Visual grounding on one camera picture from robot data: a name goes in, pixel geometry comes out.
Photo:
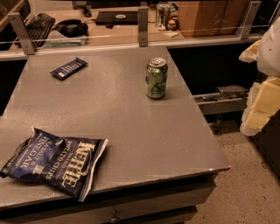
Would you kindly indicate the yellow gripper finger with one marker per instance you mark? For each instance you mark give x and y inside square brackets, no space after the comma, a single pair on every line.
[250,54]
[262,103]

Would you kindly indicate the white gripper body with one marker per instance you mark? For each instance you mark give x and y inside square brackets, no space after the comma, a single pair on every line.
[270,50]

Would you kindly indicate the green soda can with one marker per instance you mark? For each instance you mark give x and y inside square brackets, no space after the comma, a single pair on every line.
[156,78]

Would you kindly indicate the metal can on desk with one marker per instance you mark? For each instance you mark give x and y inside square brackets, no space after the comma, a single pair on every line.
[163,11]

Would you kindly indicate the blue potato chip bag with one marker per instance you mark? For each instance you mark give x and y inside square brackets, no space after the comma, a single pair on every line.
[64,163]

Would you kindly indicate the small round brown object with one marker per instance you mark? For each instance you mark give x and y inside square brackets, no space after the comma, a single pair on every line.
[172,25]

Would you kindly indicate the grey drawer unit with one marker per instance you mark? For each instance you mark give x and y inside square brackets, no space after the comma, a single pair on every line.
[169,202]

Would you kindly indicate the black laptop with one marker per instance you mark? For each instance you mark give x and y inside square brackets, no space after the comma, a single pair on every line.
[116,18]

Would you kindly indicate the black headphones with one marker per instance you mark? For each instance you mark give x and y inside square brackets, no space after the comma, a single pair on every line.
[71,28]

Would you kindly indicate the dark blue snack bar wrapper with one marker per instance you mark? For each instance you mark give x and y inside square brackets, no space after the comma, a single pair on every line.
[68,69]

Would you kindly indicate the black keyboard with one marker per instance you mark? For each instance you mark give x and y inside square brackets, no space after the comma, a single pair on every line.
[39,27]

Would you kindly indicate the glass divider panel with brackets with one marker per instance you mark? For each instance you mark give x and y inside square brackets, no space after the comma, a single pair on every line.
[260,15]

